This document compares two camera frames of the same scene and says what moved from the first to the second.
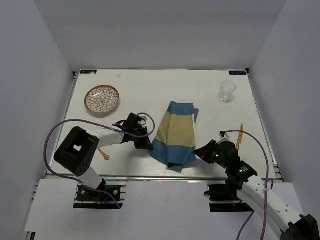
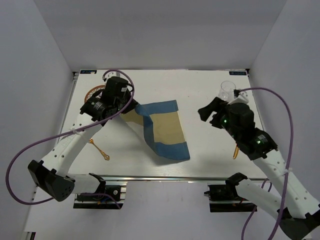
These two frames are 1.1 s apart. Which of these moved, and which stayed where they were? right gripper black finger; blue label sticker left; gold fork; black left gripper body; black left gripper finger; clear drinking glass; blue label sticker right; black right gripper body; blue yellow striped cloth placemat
Moved: blue yellow striped cloth placemat; right gripper black finger; black right gripper body; black left gripper finger; black left gripper body
Stayed: gold fork; blue label sticker right; clear drinking glass; blue label sticker left
